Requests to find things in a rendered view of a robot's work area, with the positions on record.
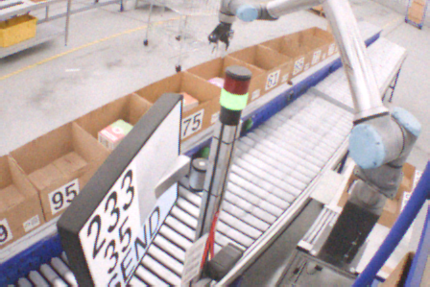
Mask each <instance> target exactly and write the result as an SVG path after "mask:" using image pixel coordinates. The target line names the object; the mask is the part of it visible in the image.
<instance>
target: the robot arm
mask: <svg viewBox="0 0 430 287"><path fill-rule="evenodd" d="M348 1H349V0H275V1H271V2H269V3H268V2H267V3H265V4H259V3H253V2H246V1H245V0H222V3H221V7H220V10H219V14H218V19H219V22H220V23H219V24H218V26H216V27H215V29H214V30H213V31H212V32H211V33H210V34H209V36H208V37H207V39H208V41H209V45H210V53H211V55H212V54H213V52H214V48H215V46H216V45H217V43H218V40H220V41H221V42H222V43H224V44H222V45H221V48H222V51H221V53H222V54H221V59H223V58H224V57H225V55H226V53H227V51H228V49H229V44H230V41H229V40H233V36H234V34H233V33H234V30H231V27H232V23H233V22H235V21H236V17H237V18H239V19H240V20H242V21H244V22H247V23H248V22H252V21H254V20H266V21H270V22H273V21H277V20H278V19H279V18H280V17H281V16H282V15H287V14H291V13H293V12H300V11H302V10H306V9H310V8H314V7H318V6H320V5H322V9H323V11H324V13H325V15H326V18H327V21H328V24H329V28H330V30H331V33H332V35H333V36H334V38H335V42H336V45H337V49H338V51H339V55H340V58H341V61H342V65H343V68H344V71H345V73H346V80H347V83H348V86H349V90H350V93H351V96H352V100H353V106H354V109H355V112H356V113H355V115H354V119H353V120H352V124H353V128H354V129H353V130H352V132H351V133H350V134H349V137H348V150H349V151H350V156H351V158H352V159H353V161H354V163H355V164H357V165H358V166H359V167H360V168H363V169H364V173H366V176H367V177H368V178H369V179H370V180H371V182H373V183H375V184H376V185H378V186H380V187H383V188H384V189H385V188H388V189H391V188H394V187H396V186H397V184H398V182H399V180H400V175H401V170H402V167H403V166H404V163H405V161H406V160H407V157H408V156H409V154H410V152H412V149H413V148H414V146H415V143H416V142H417V140H418V137H419V135H420V132H421V124H420V123H419V122H418V120H417V118H416V117H415V116H414V115H412V114H411V113H410V112H409V111H407V110H405V109H403V108H394V110H392V113H391V115H390V113H389V110H388V109H386V108H385V107H383V104H382V101H381V98H380V92H379V89H378V86H377V83H376V79H375V75H374V72H373V69H372V65H371V63H370V58H369V54H368V52H367V48H366V46H365V42H364V40H363V38H362V35H361V32H360V29H359V26H358V24H357V21H356V18H355V16H354V14H353V12H352V9H351V6H350V4H349V2H348ZM221 23H222V24H221ZM232 34H233V36H232Z"/></svg>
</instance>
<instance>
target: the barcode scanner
mask: <svg viewBox="0 0 430 287"><path fill-rule="evenodd" d="M244 252H245V250H244V249H241V248H240V247H238V246H236V245H235V244H233V243H230V242H229V243H227V244H226V245H225V246H223V247H222V248H221V249H220V250H219V251H218V252H217V253H216V254H214V257H212V258H211V259H209V260H208V262H207V265H206V268H207V269H208V270H209V271H210V272H211V273H213V274H215V276H216V278H215V279H212V280H214V281H216V282H218V283H219V282H220V281H221V280H222V279H224V277H226V276H227V273H228V271H229V270H231V268H232V267H234V266H235V264H237V263H238V262H239V261H240V260H241V258H242V257H243V254H244Z"/></svg>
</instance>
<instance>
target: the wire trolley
mask: <svg viewBox="0 0 430 287"><path fill-rule="evenodd" d="M155 1H157V0H155ZM165 1H170V3H166V2H165ZM171 1H178V2H177V3H175V2H174V3H172V2H171ZM179 1H181V2H182V1H183V3H180V2H179ZM184 1H185V3H184ZM186 1H192V3H187V5H188V4H192V7H189V6H190V5H189V6H187V5H186ZM193 1H196V2H193ZM197 1H198V0H158V1H157V2H158V3H160V2H165V3H161V4H162V5H164V6H166V7H168V8H170V9H171V10H174V9H177V10H174V11H176V12H179V11H181V12H179V13H180V14H181V16H180V19H167V20H161V21H168V24H169V20H180V23H179V26H178V24H177V26H178V27H177V26H173V23H178V22H172V26H163V25H162V27H159V28H164V29H159V28H157V29H158V30H160V31H161V30H165V28H166V27H173V28H178V32H177V33H176V32H169V31H171V30H165V31H168V32H169V33H175V34H176V35H173V36H174V37H175V39H174V41H175V42H173V41H172V42H171V44H170V43H168V41H170V40H169V39H173V38H172V36H170V35H167V34H166V33H164V32H163V31H161V32H162V33H164V34H165V35H162V36H163V37H164V36H169V38H167V37H166V39H168V41H165V40H164V39H163V37H160V35H159V36H158V34H162V33H159V32H157V35H156V36H157V37H158V38H161V39H162V40H163V41H165V42H166V43H168V44H169V45H170V46H171V47H173V48H175V49H177V48H176V47H174V46H176V45H172V43H174V44H176V43H177V42H178V43H179V44H180V45H181V46H180V49H179V47H178V49H177V50H178V52H179V61H178V62H177V64H176V66H175V69H176V72H177V73H179V72H181V62H180V56H181V53H189V52H192V51H185V52H182V51H181V50H184V49H181V48H182V47H184V46H183V42H185V44H189V46H191V47H192V48H191V47H187V45H186V50H187V48H188V49H195V48H194V47H193V46H194V45H190V44H192V43H202V42H203V44H198V46H196V47H198V48H203V47H201V46H199V45H203V46H204V44H206V42H207V43H209V41H207V40H205V39H204V41H203V39H202V38H201V36H197V35H196V34H195V36H197V37H196V38H197V39H199V38H200V39H201V40H202V41H198V42H188V41H184V36H188V35H185V31H189V27H188V26H187V27H188V29H185V27H186V23H187V22H186V20H187V16H205V15H218V14H219V13H218V11H219V10H218V7H221V5H220V6H213V4H212V6H210V5H208V1H207V0H206V1H207V6H206V3H205V2H204V0H203V2H202V1H201V0H199V1H198V2H200V3H197ZM213 1H215V0H213ZM168 4H172V5H173V4H175V5H176V6H180V7H182V8H181V10H179V8H174V6H168ZM177 4H180V5H177ZM184 4H185V5H184ZM193 4H195V7H193ZM196 4H198V5H197V6H199V7H198V8H196ZM199 4H204V5H199ZM210 4H211V0H210ZM152 6H153V0H152V3H151V7H150V14H149V19H148V27H147V32H146V37H145V39H144V43H143V45H144V46H146V45H148V31H151V29H153V30H154V29H156V26H155V25H160V24H151V22H158V23H159V22H161V21H150V17H151V11H152ZM200 6H201V7H202V8H200ZM171 7H173V8H171ZM185 7H187V8H185ZM203 7H206V9H209V10H210V9H213V10H214V9H215V10H217V11H212V10H210V11H205V12H208V14H207V13H206V14H203V12H202V11H204V10H199V9H203ZM208 7H209V8H208ZM214 7H217V9H216V8H214ZM187 9H191V10H189V12H191V11H194V13H193V12H192V13H190V14H192V15H190V14H189V15H188V14H186V15H185V16H186V19H185V20H184V19H183V22H184V25H183V23H182V25H183V27H182V26H181V20H182V16H183V15H184V11H188V10H187ZM192 9H197V10H192ZM195 11H198V13H196V12H195ZM199 11H201V12H202V14H200V13H199ZM210 13H212V14H210ZM213 13H215V14H213ZM150 24H151V25H153V28H152V27H150V28H149V25H150ZM187 24H190V25H191V26H192V27H194V28H195V30H196V28H197V29H199V31H201V32H203V31H202V30H200V28H198V27H195V26H194V25H192V24H191V23H187ZM154 26H155V28H154ZM180 27H182V28H183V29H182V28H180ZM179 30H183V33H182V39H181V38H180V34H181V33H180V32H179ZM193 30H194V29H193ZM195 30H194V31H195ZM151 32H152V33H153V34H154V35H155V33H156V30H155V31H154V32H153V31H151ZM187 33H188V34H189V33H192V30H191V31H189V32H187ZM203 33H204V32H203ZM192 34H194V33H192ZM192 36H194V35H192ZM180 40H181V43H180V42H179V41H180ZM186 42H188V43H186ZM219 42H220V40H218V43H217V47H215V48H214V49H216V53H215V58H213V59H216V58H217V53H218V48H219ZM177 46H178V45H177ZM195 51H198V50H196V49H195Z"/></svg>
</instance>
